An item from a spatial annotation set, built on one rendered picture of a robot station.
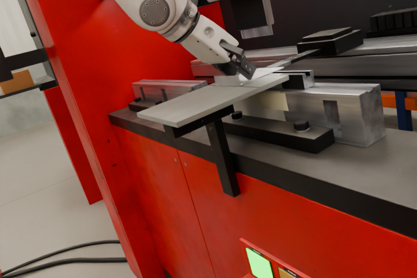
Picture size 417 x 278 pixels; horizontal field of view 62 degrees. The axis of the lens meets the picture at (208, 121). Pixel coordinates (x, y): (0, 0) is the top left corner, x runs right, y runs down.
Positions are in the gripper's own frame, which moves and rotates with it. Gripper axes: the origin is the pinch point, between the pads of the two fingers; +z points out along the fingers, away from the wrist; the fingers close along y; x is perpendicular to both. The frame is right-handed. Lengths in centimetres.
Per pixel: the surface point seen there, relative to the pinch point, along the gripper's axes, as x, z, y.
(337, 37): -20.4, 17.5, -5.3
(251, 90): 5.9, -1.9, -10.3
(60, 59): 7, -21, 84
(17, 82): 20, -21, 213
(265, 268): 31.4, 0.4, -28.1
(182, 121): 17.9, -11.7, -10.5
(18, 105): 47, 33, 693
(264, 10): -10.5, -4.9, -6.4
